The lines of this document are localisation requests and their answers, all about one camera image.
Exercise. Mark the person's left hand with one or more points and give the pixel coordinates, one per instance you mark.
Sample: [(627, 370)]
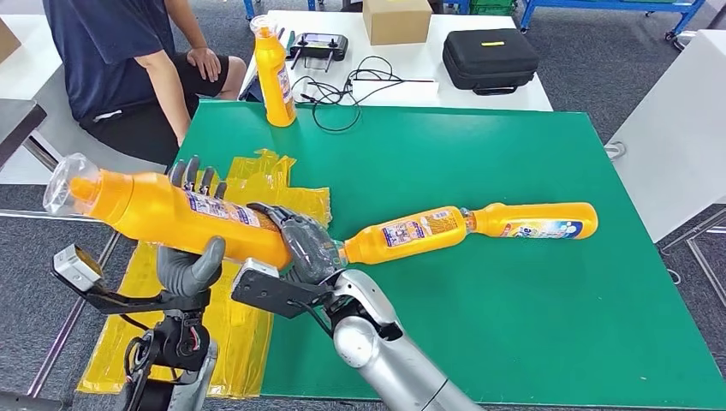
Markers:
[(205, 63)]

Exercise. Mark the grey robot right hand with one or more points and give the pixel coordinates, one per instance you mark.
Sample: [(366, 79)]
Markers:
[(309, 249)]

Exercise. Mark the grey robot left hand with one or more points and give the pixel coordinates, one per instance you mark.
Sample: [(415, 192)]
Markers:
[(187, 272)]

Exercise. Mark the orange detergent bottle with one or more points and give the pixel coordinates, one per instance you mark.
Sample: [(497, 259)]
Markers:
[(275, 79), (510, 218), (159, 215), (368, 244)]

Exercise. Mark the person's right forearm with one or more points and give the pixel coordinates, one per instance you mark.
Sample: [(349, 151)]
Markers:
[(167, 96)]

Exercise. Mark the person's left forearm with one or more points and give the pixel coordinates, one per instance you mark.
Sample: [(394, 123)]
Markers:
[(184, 25)]

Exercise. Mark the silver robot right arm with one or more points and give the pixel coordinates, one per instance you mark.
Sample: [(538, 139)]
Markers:
[(385, 363)]

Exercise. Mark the dark blue folder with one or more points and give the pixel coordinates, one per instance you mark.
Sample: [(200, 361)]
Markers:
[(252, 91)]

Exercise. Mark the yellow plastic sheet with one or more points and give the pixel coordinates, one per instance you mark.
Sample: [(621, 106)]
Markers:
[(238, 346)]

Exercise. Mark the person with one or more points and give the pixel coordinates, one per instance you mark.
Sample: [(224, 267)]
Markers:
[(102, 51)]

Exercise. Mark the black remote controller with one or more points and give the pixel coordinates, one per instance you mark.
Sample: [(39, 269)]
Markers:
[(319, 45)]

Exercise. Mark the green table mat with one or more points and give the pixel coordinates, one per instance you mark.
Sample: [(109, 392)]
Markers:
[(482, 170)]

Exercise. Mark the closed cardboard box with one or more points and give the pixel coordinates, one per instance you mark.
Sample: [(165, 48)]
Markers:
[(397, 22)]

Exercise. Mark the dark grey table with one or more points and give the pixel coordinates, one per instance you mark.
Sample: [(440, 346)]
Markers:
[(17, 122)]

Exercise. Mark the brown cardboard box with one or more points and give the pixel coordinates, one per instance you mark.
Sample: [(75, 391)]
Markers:
[(8, 39)]

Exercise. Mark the white work table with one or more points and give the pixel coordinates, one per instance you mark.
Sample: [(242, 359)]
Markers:
[(420, 65)]

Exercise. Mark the black zip carry case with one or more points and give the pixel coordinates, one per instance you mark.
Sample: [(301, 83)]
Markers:
[(488, 61)]

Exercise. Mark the green plastic crate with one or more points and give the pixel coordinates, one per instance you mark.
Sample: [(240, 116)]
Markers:
[(493, 10), (493, 2)]

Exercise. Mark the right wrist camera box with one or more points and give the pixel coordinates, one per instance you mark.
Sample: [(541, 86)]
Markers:
[(255, 272)]

